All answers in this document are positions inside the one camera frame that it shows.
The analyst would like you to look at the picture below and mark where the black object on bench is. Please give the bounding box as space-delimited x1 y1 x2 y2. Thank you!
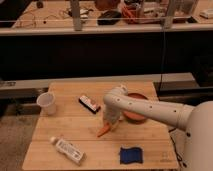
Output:
97 10 121 25

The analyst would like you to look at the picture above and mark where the black hanging cable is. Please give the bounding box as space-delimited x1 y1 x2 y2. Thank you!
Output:
158 27 168 92

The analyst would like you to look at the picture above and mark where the blue sponge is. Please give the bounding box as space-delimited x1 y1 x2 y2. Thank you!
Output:
120 147 143 164

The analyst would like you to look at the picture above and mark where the orange pepper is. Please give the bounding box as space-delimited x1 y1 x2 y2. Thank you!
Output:
97 124 110 137

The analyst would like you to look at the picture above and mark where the grey metal post right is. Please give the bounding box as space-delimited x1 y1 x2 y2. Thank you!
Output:
163 0 176 29

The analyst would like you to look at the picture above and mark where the brown clay bowl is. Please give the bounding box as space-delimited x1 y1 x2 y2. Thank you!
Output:
123 93 147 124

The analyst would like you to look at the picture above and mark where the white plastic cup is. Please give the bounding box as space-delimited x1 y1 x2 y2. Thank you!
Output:
36 92 56 115

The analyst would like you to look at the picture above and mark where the grey metal post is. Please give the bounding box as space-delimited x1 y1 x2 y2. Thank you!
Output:
163 0 176 29
70 0 82 31

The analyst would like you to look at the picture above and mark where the white tube bottle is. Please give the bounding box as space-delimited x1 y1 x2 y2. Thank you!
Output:
50 137 85 165

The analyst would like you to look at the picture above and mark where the grey metal post left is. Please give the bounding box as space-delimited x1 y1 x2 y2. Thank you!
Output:
70 0 82 31

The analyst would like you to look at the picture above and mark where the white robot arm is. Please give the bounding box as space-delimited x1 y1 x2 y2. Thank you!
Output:
103 85 213 171

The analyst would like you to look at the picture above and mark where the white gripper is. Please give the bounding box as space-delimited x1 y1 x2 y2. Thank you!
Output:
103 106 121 130

